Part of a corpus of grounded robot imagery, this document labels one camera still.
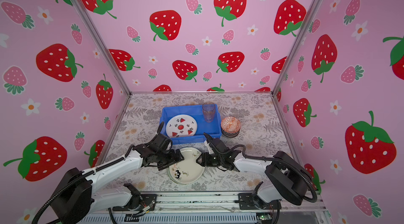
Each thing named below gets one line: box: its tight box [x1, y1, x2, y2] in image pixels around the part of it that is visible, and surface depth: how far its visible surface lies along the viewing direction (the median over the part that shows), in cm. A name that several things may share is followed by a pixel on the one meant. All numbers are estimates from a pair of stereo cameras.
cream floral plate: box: [167, 147, 206, 185], surface depth 83 cm
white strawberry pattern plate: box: [165, 114, 198, 138], surface depth 103 cm
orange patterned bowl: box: [220, 116, 241, 138], surface depth 95 cm
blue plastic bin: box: [159, 104, 222, 145], surface depth 106 cm
